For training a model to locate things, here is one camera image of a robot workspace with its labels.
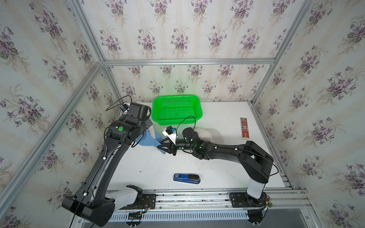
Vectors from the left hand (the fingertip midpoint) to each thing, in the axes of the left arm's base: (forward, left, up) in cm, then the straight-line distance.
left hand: (148, 122), depth 70 cm
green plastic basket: (+35, -13, -29) cm, 47 cm away
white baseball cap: (+5, -35, -21) cm, 41 cm away
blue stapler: (-20, -24, -25) cm, 40 cm away
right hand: (-7, -6, -11) cm, 14 cm away
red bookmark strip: (+9, -62, -27) cm, 69 cm away
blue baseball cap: (-4, 0, -9) cm, 10 cm away
